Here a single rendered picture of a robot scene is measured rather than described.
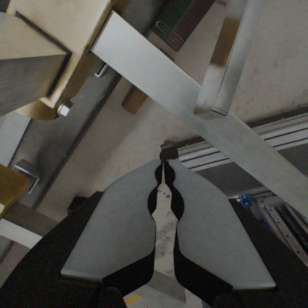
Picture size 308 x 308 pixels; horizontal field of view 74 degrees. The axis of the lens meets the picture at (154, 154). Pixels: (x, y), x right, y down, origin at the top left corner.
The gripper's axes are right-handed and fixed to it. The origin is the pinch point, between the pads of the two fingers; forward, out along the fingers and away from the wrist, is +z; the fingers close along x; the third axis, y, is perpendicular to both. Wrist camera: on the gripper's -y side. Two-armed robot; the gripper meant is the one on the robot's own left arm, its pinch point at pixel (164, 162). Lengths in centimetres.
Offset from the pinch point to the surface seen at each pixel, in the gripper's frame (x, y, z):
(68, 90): -7.5, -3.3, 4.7
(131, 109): -13, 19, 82
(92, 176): -38, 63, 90
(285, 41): 52, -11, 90
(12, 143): -31.4, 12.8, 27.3
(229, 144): 5.7, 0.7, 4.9
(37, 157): -21.3, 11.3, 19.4
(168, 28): 0.1, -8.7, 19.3
